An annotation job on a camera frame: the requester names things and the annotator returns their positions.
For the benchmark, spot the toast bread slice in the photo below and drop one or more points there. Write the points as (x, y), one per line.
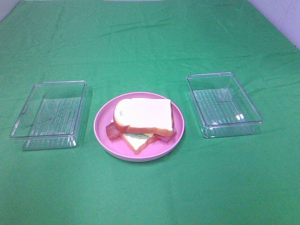
(144, 115)
(137, 145)

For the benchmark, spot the green lettuce leaf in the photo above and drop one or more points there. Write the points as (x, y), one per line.
(137, 136)

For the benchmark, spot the bacon strip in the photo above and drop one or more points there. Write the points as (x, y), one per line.
(163, 137)
(111, 131)

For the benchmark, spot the yellow cheese slice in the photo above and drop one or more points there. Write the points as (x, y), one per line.
(149, 135)

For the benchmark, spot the pink round plate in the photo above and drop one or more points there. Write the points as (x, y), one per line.
(118, 147)

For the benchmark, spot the right clear plastic container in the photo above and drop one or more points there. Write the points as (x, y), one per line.
(222, 106)

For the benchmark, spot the clear plastic container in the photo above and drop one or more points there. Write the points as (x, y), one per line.
(222, 106)
(52, 116)

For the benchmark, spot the left clear plastic container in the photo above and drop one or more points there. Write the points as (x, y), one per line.
(52, 116)

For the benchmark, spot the green tablecloth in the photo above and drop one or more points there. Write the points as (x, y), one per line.
(120, 47)

